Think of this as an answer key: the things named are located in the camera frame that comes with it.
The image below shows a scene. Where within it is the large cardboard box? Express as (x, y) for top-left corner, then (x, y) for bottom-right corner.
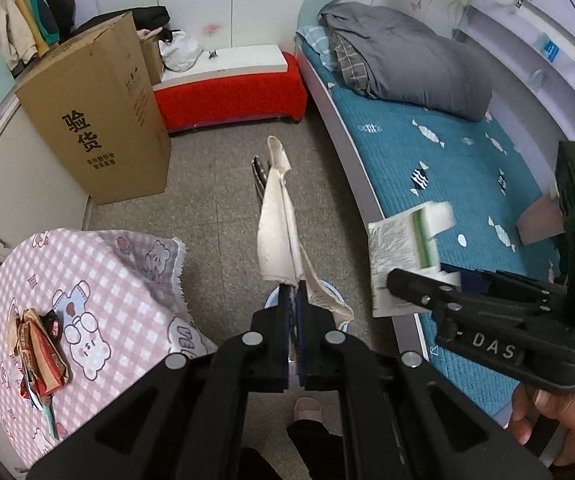
(15, 11), (172, 206)

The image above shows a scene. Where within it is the dark red candy wrapper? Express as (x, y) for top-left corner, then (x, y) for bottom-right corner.
(42, 310), (64, 342)

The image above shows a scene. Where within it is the pink checked tablecloth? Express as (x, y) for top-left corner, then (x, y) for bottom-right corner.
(0, 228), (218, 468)

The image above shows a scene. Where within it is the green shirt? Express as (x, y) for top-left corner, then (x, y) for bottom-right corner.
(22, 0), (61, 46)

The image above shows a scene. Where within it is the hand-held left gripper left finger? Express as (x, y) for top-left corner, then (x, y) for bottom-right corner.
(26, 285), (291, 480)

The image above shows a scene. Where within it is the white lower cabinet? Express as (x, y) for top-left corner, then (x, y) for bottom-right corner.
(0, 95), (93, 281)

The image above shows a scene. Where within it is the white green paper box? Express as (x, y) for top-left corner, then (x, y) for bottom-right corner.
(367, 201), (455, 318)

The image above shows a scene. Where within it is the beige cloth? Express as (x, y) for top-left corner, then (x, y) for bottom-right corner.
(256, 136), (355, 328)

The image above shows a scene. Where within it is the black clothing pile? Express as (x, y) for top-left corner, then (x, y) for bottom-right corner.
(75, 6), (171, 42)

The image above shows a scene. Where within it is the white plastic bag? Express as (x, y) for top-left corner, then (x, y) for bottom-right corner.
(159, 30), (203, 74)

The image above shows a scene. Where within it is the teal bunk bed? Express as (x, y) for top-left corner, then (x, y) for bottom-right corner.
(295, 0), (575, 466)

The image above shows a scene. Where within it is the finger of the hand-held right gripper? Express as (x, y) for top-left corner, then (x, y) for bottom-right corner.
(386, 269), (568, 322)
(460, 270), (568, 309)

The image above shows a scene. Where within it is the brown snack wrapper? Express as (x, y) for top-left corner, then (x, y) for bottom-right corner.
(8, 310), (71, 401)

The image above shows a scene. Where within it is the blue checked pillow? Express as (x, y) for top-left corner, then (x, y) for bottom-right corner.
(297, 25), (338, 67)

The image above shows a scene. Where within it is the yellow shirt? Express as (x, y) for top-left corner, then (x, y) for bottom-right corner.
(18, 0), (51, 58)

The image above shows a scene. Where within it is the pink slipper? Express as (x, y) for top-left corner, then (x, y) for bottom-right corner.
(293, 396), (325, 424)

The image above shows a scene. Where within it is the plaid pillow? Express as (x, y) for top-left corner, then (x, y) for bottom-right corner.
(332, 35), (369, 97)

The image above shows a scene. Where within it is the teal patterned bed sheet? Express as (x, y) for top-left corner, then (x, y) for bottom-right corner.
(297, 30), (568, 416)

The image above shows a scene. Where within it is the blue plastic bin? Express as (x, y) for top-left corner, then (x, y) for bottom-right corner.
(265, 280), (351, 333)

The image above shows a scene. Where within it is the small cardboard box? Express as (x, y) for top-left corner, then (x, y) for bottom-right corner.
(140, 30), (164, 86)

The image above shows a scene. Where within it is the white wardrobe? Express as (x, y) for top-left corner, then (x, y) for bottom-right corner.
(152, 0), (383, 61)

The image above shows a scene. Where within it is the grey duvet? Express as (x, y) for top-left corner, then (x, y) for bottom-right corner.
(320, 1), (493, 122)

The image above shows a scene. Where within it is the pale green wrapper strip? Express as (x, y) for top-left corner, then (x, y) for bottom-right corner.
(42, 394), (62, 442)

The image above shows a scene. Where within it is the red bench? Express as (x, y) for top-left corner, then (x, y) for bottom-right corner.
(152, 52), (308, 134)

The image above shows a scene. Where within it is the person's black pants leg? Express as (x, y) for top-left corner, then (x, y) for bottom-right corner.
(240, 420), (344, 480)

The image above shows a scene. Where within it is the cream jacket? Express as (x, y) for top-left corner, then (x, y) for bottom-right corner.
(0, 0), (38, 73)

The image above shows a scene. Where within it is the white bench top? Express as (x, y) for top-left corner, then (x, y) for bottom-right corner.
(160, 45), (288, 87)

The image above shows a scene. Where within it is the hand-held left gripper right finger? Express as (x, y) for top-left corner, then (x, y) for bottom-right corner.
(297, 280), (553, 480)

